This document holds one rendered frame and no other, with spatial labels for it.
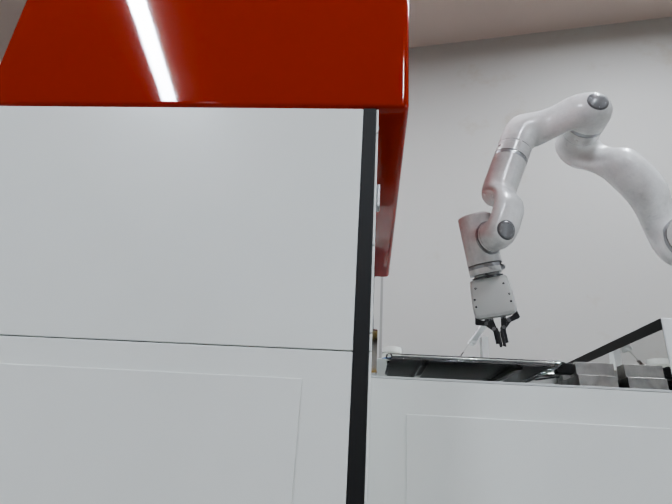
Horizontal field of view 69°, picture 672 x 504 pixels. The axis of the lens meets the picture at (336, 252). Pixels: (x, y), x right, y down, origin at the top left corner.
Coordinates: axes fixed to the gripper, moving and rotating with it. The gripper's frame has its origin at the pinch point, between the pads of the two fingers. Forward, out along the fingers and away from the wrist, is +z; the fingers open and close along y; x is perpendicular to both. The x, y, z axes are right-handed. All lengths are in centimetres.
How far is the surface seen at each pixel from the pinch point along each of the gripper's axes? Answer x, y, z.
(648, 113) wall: -209, -109, -113
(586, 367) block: 8.5, -16.1, 8.5
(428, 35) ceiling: -204, 9, -211
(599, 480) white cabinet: 40.0, -10.6, 21.8
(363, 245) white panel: 60, 14, -18
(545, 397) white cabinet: 38.3, -5.8, 9.1
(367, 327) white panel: 63, 15, -6
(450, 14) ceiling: -191, -9, -212
